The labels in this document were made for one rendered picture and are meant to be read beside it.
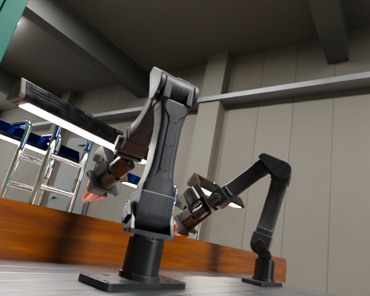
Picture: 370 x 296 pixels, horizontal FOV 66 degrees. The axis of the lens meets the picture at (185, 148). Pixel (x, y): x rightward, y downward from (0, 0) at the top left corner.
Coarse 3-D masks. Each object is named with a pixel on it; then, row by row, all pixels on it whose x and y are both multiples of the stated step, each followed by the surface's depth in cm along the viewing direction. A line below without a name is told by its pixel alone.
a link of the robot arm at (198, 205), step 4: (200, 200) 108; (204, 200) 109; (196, 204) 110; (200, 204) 107; (204, 204) 108; (196, 208) 107; (200, 208) 106; (204, 208) 106; (208, 208) 107; (196, 212) 106; (200, 212) 106; (204, 212) 105; (208, 212) 107; (196, 216) 106; (200, 216) 106; (204, 216) 106; (200, 220) 107
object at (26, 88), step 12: (24, 84) 83; (12, 96) 82; (24, 96) 81; (36, 96) 84; (48, 96) 89; (48, 108) 87; (60, 108) 91; (72, 108) 96; (72, 120) 93; (84, 120) 98; (96, 120) 104; (96, 132) 101; (108, 132) 106; (144, 156) 120
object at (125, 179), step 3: (129, 174) 192; (132, 174) 195; (123, 177) 188; (126, 177) 187; (129, 177) 190; (132, 177) 193; (135, 177) 196; (138, 177) 199; (120, 180) 189; (123, 180) 187; (126, 180) 186; (129, 180) 188; (132, 180) 191; (135, 180) 194; (138, 180) 197; (132, 183) 190; (135, 183) 192; (177, 195) 233
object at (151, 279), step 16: (144, 240) 48; (160, 240) 51; (128, 256) 48; (144, 256) 47; (160, 256) 49; (128, 272) 46; (144, 272) 46; (112, 288) 40; (128, 288) 42; (144, 288) 45; (160, 288) 48; (176, 288) 51
